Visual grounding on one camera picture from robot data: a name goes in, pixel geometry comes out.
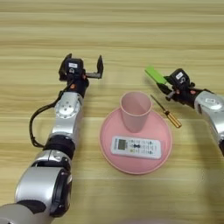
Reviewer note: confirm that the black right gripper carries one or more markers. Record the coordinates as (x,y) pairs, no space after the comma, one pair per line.
(180,94)

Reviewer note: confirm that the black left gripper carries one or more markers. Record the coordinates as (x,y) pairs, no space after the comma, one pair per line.
(77,82)

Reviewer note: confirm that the green rectangular block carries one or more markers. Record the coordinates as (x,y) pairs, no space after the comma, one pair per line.
(154,74)

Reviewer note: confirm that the pink plastic cup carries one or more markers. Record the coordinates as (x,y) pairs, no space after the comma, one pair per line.
(135,115)

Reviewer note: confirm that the white remote control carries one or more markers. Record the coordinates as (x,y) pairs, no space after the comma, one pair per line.
(136,147)

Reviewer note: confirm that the pink round plate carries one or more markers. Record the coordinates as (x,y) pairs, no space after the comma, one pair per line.
(135,166)

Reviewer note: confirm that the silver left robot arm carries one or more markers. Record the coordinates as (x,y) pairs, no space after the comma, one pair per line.
(65,116)

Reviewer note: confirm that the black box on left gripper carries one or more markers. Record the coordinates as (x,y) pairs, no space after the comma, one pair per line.
(73,66)

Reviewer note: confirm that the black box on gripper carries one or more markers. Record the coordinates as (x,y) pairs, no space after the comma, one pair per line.
(180,77)
(73,66)

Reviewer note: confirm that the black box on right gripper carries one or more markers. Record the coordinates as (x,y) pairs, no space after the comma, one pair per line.
(180,77)

